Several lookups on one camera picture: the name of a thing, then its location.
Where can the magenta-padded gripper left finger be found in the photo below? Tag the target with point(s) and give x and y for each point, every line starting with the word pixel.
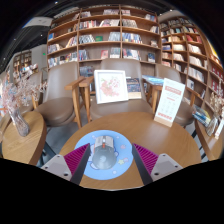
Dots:
pixel 76 159

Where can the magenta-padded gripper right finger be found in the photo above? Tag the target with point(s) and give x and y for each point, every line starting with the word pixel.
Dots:
pixel 146 159

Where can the grey computer mouse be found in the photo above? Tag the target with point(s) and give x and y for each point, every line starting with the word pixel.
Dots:
pixel 104 156

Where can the round blue mouse pad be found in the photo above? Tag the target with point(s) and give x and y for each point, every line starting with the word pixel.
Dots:
pixel 123 160

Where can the round wooden side table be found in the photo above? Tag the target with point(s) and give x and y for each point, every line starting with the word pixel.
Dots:
pixel 210 146
pixel 23 146

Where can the white red sign, wooden base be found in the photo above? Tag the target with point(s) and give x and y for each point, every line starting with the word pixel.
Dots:
pixel 170 101

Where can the glass vase with pink flowers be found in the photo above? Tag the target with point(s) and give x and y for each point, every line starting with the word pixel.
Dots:
pixel 19 123

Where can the stack of blue books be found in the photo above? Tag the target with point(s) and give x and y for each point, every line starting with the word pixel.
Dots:
pixel 201 116

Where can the dark upright book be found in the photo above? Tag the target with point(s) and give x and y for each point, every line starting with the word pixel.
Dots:
pixel 134 87

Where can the glass vase with dried flowers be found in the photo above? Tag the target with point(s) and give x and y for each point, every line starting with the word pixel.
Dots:
pixel 212 125

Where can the small white sign, wooden base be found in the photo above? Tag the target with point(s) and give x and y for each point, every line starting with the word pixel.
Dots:
pixel 220 129

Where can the white framed flower picture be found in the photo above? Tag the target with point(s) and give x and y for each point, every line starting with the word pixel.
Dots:
pixel 111 86

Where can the distant wooden book shelf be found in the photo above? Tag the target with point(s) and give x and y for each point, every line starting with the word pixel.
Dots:
pixel 21 63

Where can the tall wooden bookshelf with books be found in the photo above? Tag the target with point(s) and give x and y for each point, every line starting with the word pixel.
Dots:
pixel 193 53

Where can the wide wooden bookshelf with books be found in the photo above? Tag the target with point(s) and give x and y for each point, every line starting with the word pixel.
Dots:
pixel 106 30

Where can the white ceiling panel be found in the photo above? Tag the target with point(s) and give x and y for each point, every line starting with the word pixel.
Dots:
pixel 38 21

